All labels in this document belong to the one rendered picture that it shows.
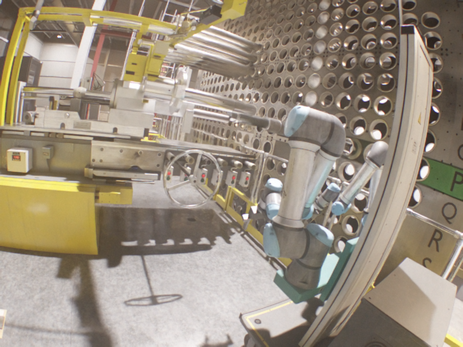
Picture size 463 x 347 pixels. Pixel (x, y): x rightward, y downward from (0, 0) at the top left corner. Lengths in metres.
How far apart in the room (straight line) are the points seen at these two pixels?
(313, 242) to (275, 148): 2.42
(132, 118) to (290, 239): 1.62
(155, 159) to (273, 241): 1.57
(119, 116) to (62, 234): 1.11
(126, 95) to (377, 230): 1.99
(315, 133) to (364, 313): 0.61
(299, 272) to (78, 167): 1.93
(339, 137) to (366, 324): 0.64
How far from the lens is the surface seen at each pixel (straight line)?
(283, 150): 3.20
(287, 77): 3.83
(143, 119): 1.96
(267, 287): 1.97
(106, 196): 1.76
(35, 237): 2.10
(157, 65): 1.79
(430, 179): 2.39
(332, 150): 0.81
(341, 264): 0.90
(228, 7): 1.46
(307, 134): 0.71
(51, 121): 2.21
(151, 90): 1.77
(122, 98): 2.04
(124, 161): 2.05
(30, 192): 1.91
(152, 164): 2.08
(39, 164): 2.26
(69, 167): 2.16
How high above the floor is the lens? 1.24
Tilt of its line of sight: 12 degrees down
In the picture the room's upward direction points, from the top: 12 degrees clockwise
